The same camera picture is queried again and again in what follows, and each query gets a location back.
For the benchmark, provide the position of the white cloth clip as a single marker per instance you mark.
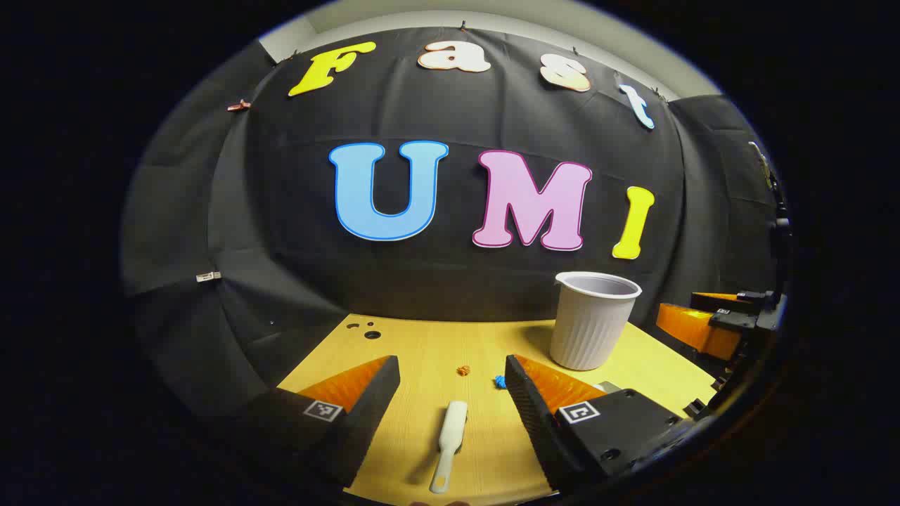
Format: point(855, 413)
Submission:
point(208, 276)

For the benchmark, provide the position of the orange cloth clip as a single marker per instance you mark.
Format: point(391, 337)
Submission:
point(239, 105)

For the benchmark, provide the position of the black backdrop cloth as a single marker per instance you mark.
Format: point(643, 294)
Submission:
point(281, 211)

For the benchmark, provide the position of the white ribbed garbage bin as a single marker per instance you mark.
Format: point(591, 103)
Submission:
point(590, 330)

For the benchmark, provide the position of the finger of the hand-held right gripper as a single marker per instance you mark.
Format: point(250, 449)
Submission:
point(696, 330)
point(745, 301)

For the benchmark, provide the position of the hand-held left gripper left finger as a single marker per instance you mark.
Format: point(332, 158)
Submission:
point(373, 400)

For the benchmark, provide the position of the small white broom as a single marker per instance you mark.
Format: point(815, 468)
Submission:
point(453, 429)

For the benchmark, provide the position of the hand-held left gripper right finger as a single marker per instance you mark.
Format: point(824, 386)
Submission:
point(527, 414)

